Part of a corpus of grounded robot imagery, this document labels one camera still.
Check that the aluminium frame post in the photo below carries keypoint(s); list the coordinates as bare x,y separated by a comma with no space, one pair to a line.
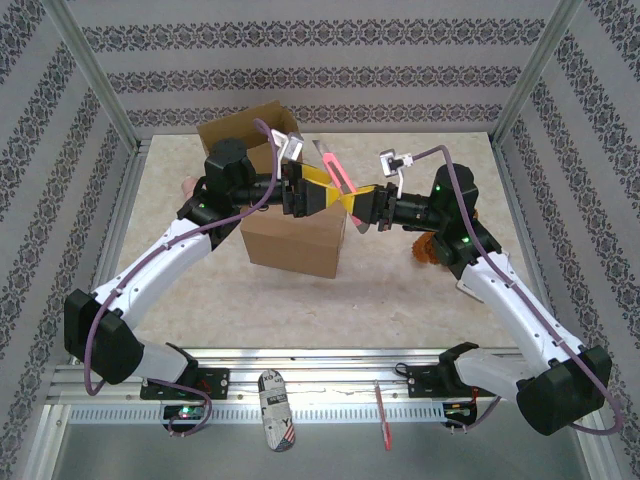
93,70
535,70

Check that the pink utility knife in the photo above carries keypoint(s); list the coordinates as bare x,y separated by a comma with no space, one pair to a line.
336,172

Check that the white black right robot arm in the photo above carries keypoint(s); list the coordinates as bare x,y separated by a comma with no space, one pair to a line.
520,310

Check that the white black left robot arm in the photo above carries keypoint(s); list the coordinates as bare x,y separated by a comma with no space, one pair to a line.
150,275

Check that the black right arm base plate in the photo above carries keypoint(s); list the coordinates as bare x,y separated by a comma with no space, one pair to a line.
417,382

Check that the red pen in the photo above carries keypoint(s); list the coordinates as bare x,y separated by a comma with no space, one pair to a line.
384,420

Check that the newspaper print finger skateboard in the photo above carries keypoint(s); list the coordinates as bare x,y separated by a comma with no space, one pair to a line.
277,410

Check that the brown plush toy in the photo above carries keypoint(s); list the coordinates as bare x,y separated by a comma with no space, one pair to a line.
424,250

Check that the brown cardboard express box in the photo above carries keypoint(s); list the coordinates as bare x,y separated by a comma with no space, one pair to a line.
235,130
295,245

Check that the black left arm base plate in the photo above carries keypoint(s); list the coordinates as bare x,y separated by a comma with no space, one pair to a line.
217,382

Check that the small controller circuit board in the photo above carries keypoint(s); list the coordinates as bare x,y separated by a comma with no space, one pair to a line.
186,412
457,411

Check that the aluminium side rail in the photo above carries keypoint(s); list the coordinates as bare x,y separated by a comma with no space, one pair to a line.
514,200
121,215

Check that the pink thread spool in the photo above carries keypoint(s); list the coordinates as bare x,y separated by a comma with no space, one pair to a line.
189,187

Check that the aluminium mounting rail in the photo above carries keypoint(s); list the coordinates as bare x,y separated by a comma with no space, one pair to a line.
325,375

